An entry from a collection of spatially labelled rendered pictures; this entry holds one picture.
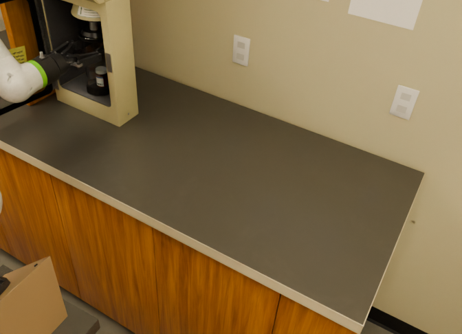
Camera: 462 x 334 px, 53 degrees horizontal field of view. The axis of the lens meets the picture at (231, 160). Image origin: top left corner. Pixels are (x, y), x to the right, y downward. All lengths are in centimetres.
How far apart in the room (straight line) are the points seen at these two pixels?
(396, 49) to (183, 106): 82
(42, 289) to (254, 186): 74
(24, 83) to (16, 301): 71
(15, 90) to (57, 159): 28
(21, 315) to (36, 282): 7
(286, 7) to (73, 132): 88
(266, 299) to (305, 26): 92
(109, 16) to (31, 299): 90
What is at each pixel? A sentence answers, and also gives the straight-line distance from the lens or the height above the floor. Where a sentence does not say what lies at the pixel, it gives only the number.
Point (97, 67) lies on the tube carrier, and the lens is 176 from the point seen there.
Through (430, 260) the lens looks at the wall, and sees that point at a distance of 206.
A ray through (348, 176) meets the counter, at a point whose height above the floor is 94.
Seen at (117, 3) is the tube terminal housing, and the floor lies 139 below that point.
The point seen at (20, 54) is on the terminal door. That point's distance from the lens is 180.
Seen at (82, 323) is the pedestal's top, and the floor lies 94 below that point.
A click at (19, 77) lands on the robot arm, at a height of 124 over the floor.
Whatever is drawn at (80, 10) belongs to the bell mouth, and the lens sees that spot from 168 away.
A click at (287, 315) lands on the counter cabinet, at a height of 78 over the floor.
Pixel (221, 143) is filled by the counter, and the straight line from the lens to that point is 168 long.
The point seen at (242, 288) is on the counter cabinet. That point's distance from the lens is 143.
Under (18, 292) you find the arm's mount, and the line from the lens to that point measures 104.
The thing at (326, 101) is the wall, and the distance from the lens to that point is 176.
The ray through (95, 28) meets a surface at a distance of 173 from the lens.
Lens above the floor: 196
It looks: 39 degrees down
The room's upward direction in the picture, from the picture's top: 4 degrees clockwise
